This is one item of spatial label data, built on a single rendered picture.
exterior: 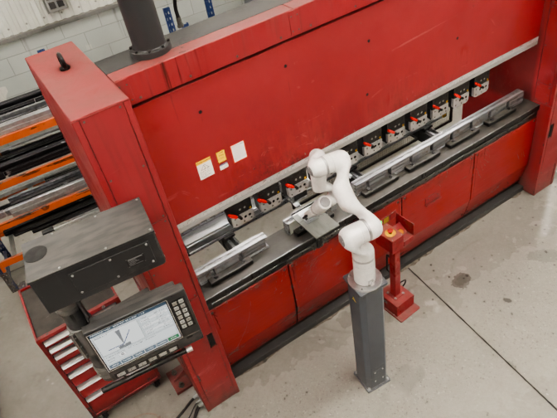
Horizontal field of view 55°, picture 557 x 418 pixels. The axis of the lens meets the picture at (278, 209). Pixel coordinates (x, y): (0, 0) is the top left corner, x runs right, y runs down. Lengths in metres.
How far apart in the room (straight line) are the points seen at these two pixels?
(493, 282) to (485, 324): 0.41
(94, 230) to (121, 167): 0.34
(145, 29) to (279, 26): 0.66
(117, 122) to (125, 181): 0.29
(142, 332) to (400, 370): 1.99
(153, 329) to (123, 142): 0.83
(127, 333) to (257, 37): 1.51
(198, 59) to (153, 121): 0.36
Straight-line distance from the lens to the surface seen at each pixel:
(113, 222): 2.27
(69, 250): 2.24
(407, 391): 3.80
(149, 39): 2.60
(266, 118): 2.96
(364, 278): 2.94
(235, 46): 2.70
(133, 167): 2.47
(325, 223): 3.38
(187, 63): 2.61
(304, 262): 3.57
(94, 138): 2.36
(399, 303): 4.06
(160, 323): 2.48
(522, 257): 4.62
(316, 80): 3.07
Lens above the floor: 3.30
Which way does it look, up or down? 41 degrees down
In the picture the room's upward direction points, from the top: 12 degrees counter-clockwise
